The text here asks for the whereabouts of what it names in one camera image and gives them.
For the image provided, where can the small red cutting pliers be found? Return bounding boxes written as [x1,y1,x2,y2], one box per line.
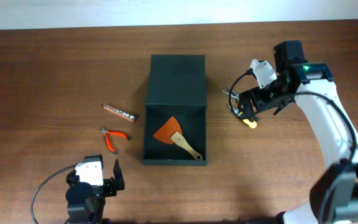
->
[100,128,131,154]

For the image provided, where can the orange black needle-nose pliers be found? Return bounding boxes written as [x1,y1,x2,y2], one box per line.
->
[221,85,260,122]

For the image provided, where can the orange scraper with tan handle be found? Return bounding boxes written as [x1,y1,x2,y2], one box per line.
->
[152,116,203,161]

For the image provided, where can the yellow black ratchet screwdriver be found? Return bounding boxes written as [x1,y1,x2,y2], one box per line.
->
[227,105,257,129]

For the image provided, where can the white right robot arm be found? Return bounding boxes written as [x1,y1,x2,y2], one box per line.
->
[233,40,358,223]

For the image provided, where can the black open box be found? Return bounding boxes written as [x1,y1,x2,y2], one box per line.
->
[142,55,208,166]

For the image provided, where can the orange socket bit rail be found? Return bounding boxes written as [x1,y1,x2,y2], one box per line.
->
[103,104,136,122]

